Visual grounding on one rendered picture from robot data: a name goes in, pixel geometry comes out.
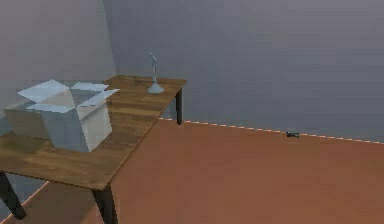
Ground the grey statuette on round base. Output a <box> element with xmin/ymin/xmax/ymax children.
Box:
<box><xmin>147</xmin><ymin>51</ymin><xmax>165</xmax><ymax>95</ymax></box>

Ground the brown wooden table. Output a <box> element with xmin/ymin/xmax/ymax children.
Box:
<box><xmin>0</xmin><ymin>74</ymin><xmax>188</xmax><ymax>224</ymax></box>

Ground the open white cardboard box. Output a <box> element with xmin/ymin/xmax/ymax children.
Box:
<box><xmin>3</xmin><ymin>79</ymin><xmax>120</xmax><ymax>153</ymax></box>

